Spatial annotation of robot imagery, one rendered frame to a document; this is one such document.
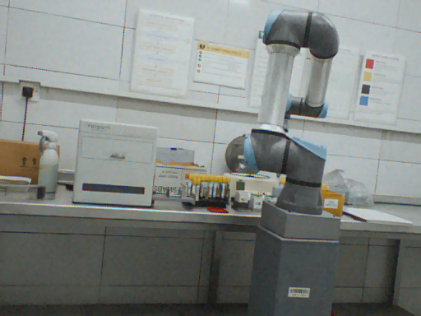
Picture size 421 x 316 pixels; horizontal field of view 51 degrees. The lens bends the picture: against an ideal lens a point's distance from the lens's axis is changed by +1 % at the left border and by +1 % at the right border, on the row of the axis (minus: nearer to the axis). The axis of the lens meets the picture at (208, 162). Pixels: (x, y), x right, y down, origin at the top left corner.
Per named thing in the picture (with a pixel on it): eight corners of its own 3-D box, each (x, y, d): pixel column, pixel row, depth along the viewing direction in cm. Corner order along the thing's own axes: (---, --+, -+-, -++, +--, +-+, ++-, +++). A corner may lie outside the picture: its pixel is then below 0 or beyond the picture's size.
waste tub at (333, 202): (316, 216, 185) (319, 192, 185) (298, 210, 198) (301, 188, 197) (342, 216, 190) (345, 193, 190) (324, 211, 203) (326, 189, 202)
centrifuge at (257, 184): (229, 202, 196) (232, 175, 195) (219, 193, 225) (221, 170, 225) (280, 207, 199) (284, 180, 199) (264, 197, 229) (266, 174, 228)
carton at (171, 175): (151, 196, 191) (154, 162, 190) (142, 188, 218) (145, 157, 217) (205, 200, 198) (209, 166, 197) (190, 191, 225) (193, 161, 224)
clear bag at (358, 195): (340, 203, 238) (343, 178, 238) (331, 199, 255) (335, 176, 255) (377, 207, 238) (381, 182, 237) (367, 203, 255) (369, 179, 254)
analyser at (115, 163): (71, 203, 153) (79, 118, 152) (73, 192, 180) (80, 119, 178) (158, 208, 162) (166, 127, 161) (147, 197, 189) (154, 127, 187)
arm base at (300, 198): (329, 216, 137) (335, 186, 136) (282, 211, 135) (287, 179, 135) (313, 206, 152) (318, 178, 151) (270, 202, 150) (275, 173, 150)
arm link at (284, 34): (284, 174, 137) (313, 4, 138) (238, 167, 141) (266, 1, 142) (285, 175, 149) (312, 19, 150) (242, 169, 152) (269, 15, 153)
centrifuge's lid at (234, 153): (228, 131, 225) (224, 132, 233) (224, 179, 223) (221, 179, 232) (268, 135, 228) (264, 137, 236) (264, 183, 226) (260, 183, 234)
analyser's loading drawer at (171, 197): (141, 201, 161) (143, 188, 161) (139, 198, 168) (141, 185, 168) (195, 204, 167) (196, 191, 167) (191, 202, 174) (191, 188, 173)
